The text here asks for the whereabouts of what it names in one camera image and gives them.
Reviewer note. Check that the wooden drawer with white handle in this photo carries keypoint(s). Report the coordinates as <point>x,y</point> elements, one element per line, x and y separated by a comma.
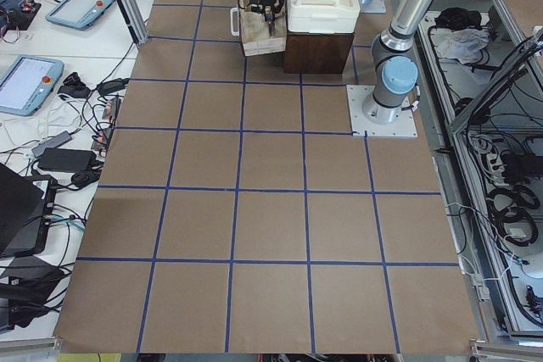
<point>253,31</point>

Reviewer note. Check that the dark wooden drawer cabinet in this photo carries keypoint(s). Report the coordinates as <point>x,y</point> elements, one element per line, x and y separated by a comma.
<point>307,53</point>

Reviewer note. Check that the blue teach pendant far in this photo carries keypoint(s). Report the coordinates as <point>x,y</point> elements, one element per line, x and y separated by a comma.
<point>78,14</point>

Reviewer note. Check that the blue teach pendant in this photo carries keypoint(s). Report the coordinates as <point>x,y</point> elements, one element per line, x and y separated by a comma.
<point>78,14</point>
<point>27,84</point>

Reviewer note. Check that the white crumpled cloth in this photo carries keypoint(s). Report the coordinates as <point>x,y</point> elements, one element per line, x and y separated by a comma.
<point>465,46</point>

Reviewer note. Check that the grey usb hub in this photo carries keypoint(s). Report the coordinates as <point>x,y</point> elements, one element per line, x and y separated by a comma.
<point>52,142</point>

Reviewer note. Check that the blue teach pendant near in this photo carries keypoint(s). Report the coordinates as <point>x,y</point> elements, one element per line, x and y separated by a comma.
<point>27,84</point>

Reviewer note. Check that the black power brick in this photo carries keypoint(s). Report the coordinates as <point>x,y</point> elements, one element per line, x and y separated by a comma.
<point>66,160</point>

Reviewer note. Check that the black laptop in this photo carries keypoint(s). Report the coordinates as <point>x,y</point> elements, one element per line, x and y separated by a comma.
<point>26,201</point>

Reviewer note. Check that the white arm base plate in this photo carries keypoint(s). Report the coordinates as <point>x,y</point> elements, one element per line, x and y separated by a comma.
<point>368,118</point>

